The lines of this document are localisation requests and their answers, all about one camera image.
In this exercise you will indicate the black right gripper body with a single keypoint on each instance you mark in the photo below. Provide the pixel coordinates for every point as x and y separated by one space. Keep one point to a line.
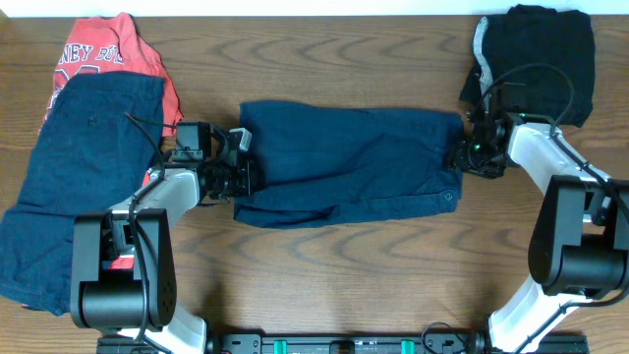
458 157

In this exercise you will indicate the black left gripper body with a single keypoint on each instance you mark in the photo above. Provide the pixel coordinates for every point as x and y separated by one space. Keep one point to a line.
251 178

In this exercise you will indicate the navy blue shorts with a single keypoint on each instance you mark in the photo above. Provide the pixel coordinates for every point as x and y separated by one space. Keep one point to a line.
325 166

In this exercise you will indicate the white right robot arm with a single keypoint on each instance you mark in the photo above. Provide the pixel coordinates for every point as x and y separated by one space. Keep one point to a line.
578 253

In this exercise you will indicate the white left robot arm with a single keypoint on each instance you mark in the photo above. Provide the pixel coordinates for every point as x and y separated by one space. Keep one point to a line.
123 280

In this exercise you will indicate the folded black shorts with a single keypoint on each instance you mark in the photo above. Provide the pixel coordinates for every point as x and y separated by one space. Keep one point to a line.
556 51

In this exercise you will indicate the navy shorts on pile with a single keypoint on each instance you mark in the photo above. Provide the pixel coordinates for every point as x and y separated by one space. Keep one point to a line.
92 153

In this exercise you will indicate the red printed t-shirt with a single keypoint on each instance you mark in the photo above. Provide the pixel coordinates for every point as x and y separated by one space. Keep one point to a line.
97 46

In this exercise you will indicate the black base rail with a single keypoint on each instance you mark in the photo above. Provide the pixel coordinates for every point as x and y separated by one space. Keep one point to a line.
435 342

